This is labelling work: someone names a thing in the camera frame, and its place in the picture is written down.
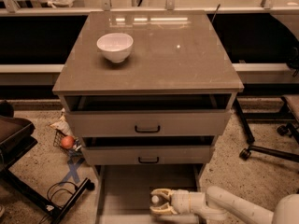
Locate white ceramic bowl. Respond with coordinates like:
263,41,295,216
96,33,134,63

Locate grey drawer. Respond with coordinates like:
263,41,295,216
95,164,202,224
82,136,215,165
64,93,234,138

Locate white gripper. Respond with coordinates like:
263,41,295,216
149,189,206,216

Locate middle grey drawer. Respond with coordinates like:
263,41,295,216
82,136,215,165

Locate crumpled snack bag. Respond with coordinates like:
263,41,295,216
50,109,73,136

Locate bottom grey drawer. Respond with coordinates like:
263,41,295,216
95,164,202,224

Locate top grey drawer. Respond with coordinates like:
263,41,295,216
64,93,234,138

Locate red apple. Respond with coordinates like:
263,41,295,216
61,136,75,149

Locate clear plastic water bottle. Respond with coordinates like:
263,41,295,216
151,195,160,206

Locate black wire basket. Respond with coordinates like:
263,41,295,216
53,131,82,157

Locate black floor cable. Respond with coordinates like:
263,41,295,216
38,180,80,224

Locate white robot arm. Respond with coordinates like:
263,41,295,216
149,186,299,224

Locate grey drawer cabinet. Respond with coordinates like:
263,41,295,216
51,10,245,185

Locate black chair left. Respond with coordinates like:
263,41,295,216
0,100,96,224

